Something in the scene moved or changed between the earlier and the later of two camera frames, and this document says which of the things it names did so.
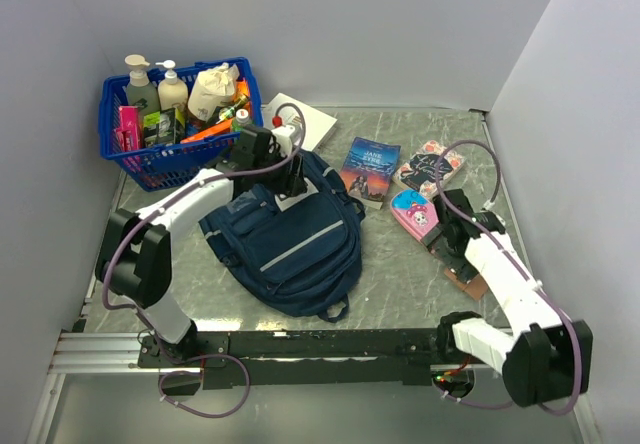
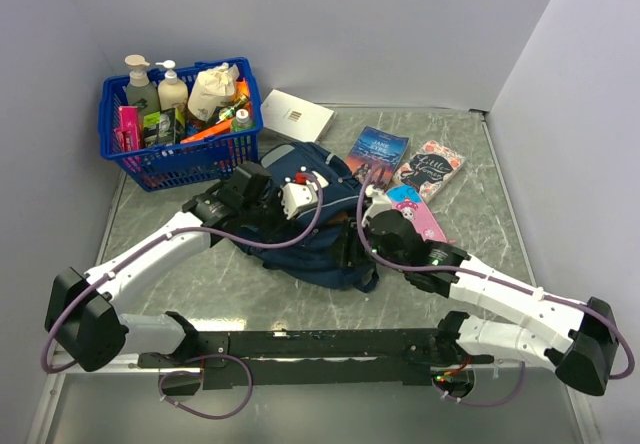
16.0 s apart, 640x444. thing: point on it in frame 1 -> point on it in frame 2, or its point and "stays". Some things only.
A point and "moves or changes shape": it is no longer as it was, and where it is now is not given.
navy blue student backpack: [298, 254] moves or changes shape
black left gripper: [296, 182] -> [276, 195]
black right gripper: [463, 268] -> [351, 247]
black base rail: [301, 357] stays
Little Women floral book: [418, 173] stays
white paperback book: [311, 125] stays
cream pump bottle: [171, 91] stays
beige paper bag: [211, 88] stays
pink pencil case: [414, 211] stays
